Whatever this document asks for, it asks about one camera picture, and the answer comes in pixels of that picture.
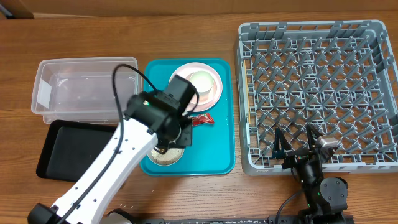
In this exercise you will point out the teal plastic tray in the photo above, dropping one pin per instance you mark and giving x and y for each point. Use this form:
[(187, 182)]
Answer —
[(213, 146)]

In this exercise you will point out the grey dishwasher rack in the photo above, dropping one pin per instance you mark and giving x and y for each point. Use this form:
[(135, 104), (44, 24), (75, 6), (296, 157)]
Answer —
[(340, 76)]

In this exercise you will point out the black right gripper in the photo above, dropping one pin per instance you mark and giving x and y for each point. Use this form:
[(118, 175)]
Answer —
[(277, 153)]

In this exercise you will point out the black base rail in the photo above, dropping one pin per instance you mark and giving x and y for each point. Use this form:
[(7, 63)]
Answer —
[(236, 221)]

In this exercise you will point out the pale green cup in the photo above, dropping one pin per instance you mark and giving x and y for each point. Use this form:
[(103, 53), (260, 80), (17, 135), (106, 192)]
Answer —
[(202, 81)]

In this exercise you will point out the red snack wrapper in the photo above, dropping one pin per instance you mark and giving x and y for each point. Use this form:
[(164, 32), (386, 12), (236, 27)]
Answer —
[(201, 119)]

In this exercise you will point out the large pink plate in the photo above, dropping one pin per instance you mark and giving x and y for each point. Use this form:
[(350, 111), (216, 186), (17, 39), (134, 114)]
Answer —
[(185, 72)]

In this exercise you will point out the clear plastic bin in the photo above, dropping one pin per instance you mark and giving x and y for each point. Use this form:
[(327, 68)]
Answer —
[(77, 89)]

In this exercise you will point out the wooden chopstick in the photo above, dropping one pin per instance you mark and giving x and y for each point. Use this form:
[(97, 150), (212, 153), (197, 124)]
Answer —
[(247, 91)]

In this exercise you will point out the small grey bowl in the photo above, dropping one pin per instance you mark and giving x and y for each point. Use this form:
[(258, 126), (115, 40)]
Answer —
[(165, 157)]

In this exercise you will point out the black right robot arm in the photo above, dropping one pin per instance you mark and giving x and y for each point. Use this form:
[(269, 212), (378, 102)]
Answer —
[(326, 197)]

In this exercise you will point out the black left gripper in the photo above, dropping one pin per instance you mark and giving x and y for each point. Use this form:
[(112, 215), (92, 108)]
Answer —
[(185, 138)]

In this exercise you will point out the black tray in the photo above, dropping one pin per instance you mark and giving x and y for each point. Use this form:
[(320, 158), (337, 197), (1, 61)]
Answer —
[(70, 148)]

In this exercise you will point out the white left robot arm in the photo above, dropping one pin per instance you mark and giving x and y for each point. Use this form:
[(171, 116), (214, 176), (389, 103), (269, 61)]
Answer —
[(151, 120)]

